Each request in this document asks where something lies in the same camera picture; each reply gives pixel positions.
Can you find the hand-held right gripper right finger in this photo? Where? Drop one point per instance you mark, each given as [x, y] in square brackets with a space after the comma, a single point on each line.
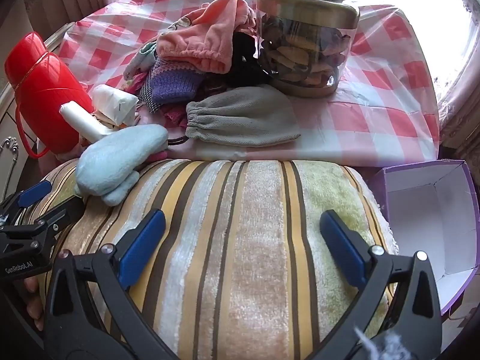
[343, 249]

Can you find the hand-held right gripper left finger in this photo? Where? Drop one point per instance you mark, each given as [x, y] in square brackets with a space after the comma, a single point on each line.
[144, 249]

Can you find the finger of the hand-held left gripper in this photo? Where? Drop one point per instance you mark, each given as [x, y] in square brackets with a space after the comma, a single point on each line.
[35, 194]
[62, 213]

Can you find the light blue knitted cloth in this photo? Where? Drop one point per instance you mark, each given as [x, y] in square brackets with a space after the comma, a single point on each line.
[112, 161]

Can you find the purple cardboard box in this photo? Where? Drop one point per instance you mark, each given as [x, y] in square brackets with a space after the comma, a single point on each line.
[423, 225]

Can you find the white soft packet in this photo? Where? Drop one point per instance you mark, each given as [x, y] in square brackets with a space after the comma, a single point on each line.
[112, 101]

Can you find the magenta knitted cloth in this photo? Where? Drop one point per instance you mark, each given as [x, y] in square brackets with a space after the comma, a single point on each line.
[174, 116]

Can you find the purple knitted cloth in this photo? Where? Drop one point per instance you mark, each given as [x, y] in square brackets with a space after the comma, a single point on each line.
[168, 82]

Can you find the peach pink fleece garment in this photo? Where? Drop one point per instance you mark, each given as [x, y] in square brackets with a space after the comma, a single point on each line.
[198, 41]

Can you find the person's left hand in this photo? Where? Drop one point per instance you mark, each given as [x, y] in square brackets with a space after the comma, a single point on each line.
[34, 305]

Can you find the white plastic bag roll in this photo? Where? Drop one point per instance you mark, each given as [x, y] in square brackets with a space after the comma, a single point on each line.
[79, 118]

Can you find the striped cushion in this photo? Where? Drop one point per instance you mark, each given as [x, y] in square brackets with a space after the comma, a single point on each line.
[243, 255]

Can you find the red thermos flask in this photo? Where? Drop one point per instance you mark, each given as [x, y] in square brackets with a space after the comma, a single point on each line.
[41, 82]

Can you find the red white checkered tablecloth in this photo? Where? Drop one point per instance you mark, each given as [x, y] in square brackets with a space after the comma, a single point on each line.
[375, 120]

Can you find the pale floral cloth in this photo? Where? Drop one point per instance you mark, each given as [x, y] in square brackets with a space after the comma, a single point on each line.
[138, 62]

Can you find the white lace curtain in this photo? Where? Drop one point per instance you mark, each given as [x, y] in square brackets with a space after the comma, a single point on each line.
[461, 112]

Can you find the glass jar with gold lid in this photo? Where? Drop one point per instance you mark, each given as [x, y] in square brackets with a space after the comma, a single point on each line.
[307, 56]

